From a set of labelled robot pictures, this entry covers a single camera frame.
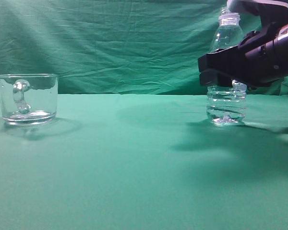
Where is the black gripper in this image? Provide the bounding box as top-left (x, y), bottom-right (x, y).
top-left (198, 21), bottom-right (288, 88)

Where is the clear plastic water bottle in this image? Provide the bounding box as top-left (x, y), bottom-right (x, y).
top-left (206, 7), bottom-right (247, 125)

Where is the green backdrop cloth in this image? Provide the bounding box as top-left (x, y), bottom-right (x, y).
top-left (0, 0), bottom-right (226, 95)

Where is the green table cloth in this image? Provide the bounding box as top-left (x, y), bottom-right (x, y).
top-left (0, 94), bottom-right (288, 230)

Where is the clear glass cup with handle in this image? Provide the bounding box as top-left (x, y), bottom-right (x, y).
top-left (0, 73), bottom-right (58, 126)

